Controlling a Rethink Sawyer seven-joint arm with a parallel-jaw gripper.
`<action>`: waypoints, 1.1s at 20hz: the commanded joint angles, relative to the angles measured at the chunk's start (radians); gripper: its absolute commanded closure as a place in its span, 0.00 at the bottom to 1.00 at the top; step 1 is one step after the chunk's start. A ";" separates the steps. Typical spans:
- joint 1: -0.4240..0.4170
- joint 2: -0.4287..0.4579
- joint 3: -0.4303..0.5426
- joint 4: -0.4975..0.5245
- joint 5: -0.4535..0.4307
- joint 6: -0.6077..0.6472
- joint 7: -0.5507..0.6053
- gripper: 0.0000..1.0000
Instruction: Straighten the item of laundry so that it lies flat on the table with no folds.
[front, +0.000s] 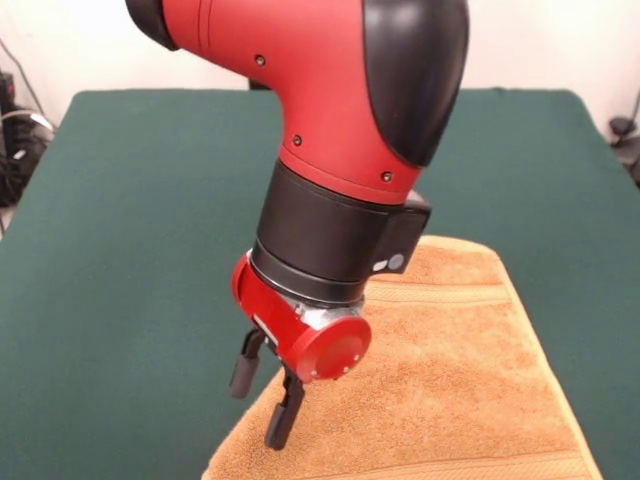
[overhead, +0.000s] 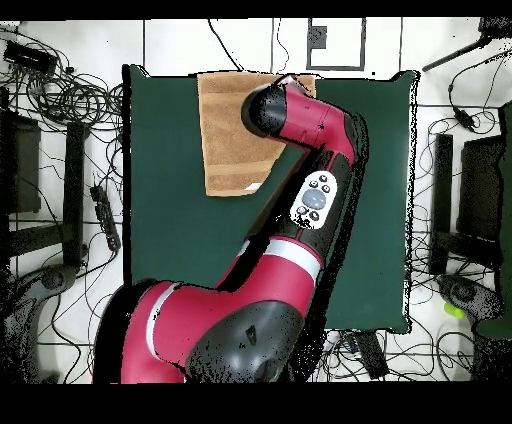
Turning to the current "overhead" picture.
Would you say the black L-shaped stand foot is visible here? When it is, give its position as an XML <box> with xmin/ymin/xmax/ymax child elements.
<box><xmin>429</xmin><ymin>133</ymin><xmax>503</xmax><ymax>275</ymax></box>
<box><xmin>7</xmin><ymin>121</ymin><xmax>86</xmax><ymax>268</ymax></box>

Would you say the black power adapter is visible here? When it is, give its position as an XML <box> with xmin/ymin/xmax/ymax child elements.
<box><xmin>453</xmin><ymin>108</ymin><xmax>477</xmax><ymax>132</ymax></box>

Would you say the dark green table cloth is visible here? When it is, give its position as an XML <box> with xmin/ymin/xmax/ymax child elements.
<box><xmin>121</xmin><ymin>63</ymin><xmax>419</xmax><ymax>335</ymax></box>

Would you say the small grey square plate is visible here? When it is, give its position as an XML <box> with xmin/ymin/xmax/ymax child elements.
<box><xmin>306</xmin><ymin>25</ymin><xmax>328</xmax><ymax>50</ymax></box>

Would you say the black power strip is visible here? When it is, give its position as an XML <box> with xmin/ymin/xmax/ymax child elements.
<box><xmin>89</xmin><ymin>184</ymin><xmax>122</xmax><ymax>253</ymax></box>

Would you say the black flat device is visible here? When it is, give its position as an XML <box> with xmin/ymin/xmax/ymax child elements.
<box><xmin>353</xmin><ymin>330</ymin><xmax>390</xmax><ymax>380</ymax></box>

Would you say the tan terry towel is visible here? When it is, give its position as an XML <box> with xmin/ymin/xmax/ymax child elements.
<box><xmin>196</xmin><ymin>71</ymin><xmax>317</xmax><ymax>197</ymax></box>

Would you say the tangled black cable bundle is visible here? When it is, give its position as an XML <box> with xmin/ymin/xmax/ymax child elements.
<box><xmin>0</xmin><ymin>23</ymin><xmax>124</xmax><ymax>133</ymax></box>

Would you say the black electronics box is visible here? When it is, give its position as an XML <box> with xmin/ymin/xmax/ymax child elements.
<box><xmin>2</xmin><ymin>40</ymin><xmax>59</xmax><ymax>75</ymax></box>

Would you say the black rod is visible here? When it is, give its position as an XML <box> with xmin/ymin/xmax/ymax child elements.
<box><xmin>421</xmin><ymin>17</ymin><xmax>512</xmax><ymax>73</ymax></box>

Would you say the dark flat panel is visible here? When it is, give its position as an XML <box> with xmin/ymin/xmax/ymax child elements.
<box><xmin>0</xmin><ymin>111</ymin><xmax>42</xmax><ymax>215</ymax></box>
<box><xmin>456</xmin><ymin>135</ymin><xmax>506</xmax><ymax>241</ymax></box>

